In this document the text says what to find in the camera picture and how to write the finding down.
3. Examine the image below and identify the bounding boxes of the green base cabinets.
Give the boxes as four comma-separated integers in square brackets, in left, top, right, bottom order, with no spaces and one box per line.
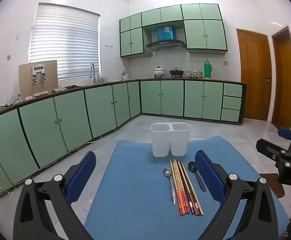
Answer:
[0,79,247,199]

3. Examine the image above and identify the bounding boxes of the white device on board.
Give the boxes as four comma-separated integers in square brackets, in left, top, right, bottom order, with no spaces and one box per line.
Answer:
[31,64,47,83]

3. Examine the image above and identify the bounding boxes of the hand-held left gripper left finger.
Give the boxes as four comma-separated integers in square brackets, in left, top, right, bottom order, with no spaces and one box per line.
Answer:
[13,151,97,240]

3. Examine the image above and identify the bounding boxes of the black range hood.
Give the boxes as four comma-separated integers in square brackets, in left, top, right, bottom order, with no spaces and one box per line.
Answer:
[145,40,186,51]

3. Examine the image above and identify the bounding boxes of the red-handled bamboo chopstick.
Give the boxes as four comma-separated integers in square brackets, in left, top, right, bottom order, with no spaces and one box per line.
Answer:
[174,160,188,215]
[176,160,190,214]

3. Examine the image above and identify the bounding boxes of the blue table mat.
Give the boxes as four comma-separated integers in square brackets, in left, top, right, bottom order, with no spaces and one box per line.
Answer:
[84,135,289,240]

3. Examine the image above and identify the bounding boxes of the white double utensil holder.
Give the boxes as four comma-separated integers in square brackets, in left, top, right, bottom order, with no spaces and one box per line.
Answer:
[150,122,191,157]

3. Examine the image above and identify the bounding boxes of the silver metal spoon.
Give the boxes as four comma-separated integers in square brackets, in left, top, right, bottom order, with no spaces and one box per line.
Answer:
[163,167,176,205]

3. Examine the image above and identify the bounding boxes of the chopsticks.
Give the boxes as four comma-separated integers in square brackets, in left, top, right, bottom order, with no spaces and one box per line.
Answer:
[179,161,197,216]

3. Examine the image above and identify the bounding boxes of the green thermos flask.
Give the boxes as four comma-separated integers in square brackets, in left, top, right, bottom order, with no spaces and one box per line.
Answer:
[204,60,212,79]

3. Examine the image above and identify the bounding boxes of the black wok with lid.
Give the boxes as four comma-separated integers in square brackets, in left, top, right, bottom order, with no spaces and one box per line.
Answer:
[169,67,184,78]

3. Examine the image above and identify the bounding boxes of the green wall cabinets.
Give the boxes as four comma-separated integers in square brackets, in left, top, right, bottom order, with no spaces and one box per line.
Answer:
[119,4,228,59]

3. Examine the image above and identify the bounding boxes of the white window blind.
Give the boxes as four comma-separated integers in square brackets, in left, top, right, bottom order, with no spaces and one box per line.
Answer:
[29,3,101,81]

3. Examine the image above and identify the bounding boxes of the red flower-patterned bamboo chopstick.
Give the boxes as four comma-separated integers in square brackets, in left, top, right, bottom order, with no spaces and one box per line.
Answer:
[172,160,185,215]
[170,160,182,216]

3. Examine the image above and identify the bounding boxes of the wooden door with handle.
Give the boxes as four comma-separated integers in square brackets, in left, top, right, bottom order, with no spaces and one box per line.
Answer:
[236,29,272,121]

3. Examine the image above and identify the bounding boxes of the black chopstick with silver band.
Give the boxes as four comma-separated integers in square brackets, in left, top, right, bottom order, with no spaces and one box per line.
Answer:
[178,161,194,214]

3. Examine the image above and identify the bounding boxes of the brown wooden chopstick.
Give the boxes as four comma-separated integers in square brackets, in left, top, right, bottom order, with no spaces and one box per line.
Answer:
[182,162,204,216]
[181,162,201,216]

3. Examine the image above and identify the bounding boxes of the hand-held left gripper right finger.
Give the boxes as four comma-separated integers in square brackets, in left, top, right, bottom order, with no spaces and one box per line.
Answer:
[194,150,286,240]

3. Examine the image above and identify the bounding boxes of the cloth on counter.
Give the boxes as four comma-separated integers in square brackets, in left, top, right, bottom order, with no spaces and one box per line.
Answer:
[52,85,82,93]

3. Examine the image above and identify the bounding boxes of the metal kitchen faucet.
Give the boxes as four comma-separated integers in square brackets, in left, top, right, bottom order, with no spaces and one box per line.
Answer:
[90,63,97,83]

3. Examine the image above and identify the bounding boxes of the black plastic spoon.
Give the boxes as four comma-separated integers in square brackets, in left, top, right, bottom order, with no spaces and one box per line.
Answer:
[188,161,206,192]

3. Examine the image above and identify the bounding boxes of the blue-wrapped hood chimney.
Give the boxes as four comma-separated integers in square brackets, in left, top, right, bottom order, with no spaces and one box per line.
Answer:
[157,25,174,41]

